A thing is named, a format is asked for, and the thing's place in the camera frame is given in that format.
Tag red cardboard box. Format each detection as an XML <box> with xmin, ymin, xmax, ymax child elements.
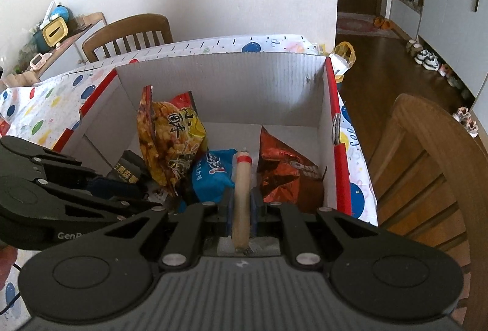
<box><xmin>53</xmin><ymin>51</ymin><xmax>379</xmax><ymax>255</ymax></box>

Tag pink shoes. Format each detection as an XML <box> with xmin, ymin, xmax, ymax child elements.
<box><xmin>453</xmin><ymin>107</ymin><xmax>480</xmax><ymax>138</ymax></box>

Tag door mat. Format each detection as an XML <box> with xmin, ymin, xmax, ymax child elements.
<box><xmin>336</xmin><ymin>13</ymin><xmax>397</xmax><ymax>37</ymax></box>

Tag blue snack packet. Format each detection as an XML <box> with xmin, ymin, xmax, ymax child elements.
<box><xmin>191</xmin><ymin>149</ymin><xmax>239</xmax><ymax>204</ymax></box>

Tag beige sausage stick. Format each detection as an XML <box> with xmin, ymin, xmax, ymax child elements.
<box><xmin>231</xmin><ymin>149</ymin><xmax>253</xmax><ymax>252</ymax></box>

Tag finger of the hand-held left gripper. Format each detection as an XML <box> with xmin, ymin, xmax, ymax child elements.
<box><xmin>48</xmin><ymin>184</ymin><xmax>168</xmax><ymax>226</ymax></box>
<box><xmin>0</xmin><ymin>136</ymin><xmax>128</xmax><ymax>199</ymax></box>

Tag white sneakers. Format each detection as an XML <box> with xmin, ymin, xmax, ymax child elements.
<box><xmin>415</xmin><ymin>50</ymin><xmax>441</xmax><ymax>70</ymax></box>

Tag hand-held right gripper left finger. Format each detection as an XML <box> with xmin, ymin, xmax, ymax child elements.
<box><xmin>103</xmin><ymin>190</ymin><xmax>234</xmax><ymax>271</ymax></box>

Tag brown foil snack bag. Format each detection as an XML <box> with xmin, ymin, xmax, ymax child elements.
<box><xmin>256</xmin><ymin>125</ymin><xmax>328</xmax><ymax>215</ymax></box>

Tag wooden chair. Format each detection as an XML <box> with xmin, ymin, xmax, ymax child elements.
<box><xmin>368</xmin><ymin>93</ymin><xmax>488</xmax><ymax>331</ymax></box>
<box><xmin>82</xmin><ymin>13</ymin><xmax>174</xmax><ymax>63</ymax></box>

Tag blue yellow desk container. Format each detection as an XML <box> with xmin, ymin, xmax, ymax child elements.
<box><xmin>32</xmin><ymin>5</ymin><xmax>73</xmax><ymax>52</ymax></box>

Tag pink white timer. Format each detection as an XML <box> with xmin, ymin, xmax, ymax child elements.
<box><xmin>28</xmin><ymin>52</ymin><xmax>52</xmax><ymax>70</ymax></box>

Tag small wooden crate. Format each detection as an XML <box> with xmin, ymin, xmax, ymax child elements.
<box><xmin>2</xmin><ymin>72</ymin><xmax>41</xmax><ymax>90</ymax></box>

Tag person's left hand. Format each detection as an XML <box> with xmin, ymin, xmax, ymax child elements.
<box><xmin>0</xmin><ymin>245</ymin><xmax>18</xmax><ymax>290</ymax></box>

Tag orange yellow snack bag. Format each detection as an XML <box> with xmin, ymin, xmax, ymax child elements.
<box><xmin>137</xmin><ymin>85</ymin><xmax>208</xmax><ymax>198</ymax></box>

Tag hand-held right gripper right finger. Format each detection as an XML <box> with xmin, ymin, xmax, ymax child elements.
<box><xmin>249</xmin><ymin>191</ymin><xmax>382</xmax><ymax>271</ymax></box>

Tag black snack packet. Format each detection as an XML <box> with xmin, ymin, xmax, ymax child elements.
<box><xmin>107</xmin><ymin>150</ymin><xmax>153</xmax><ymax>194</ymax></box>

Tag grey wooden wall cabinet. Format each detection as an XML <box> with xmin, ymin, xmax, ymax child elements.
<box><xmin>389</xmin><ymin>0</ymin><xmax>488</xmax><ymax>99</ymax></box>

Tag white side cabinet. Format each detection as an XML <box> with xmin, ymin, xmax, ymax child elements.
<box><xmin>36</xmin><ymin>12</ymin><xmax>107</xmax><ymax>82</ymax></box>

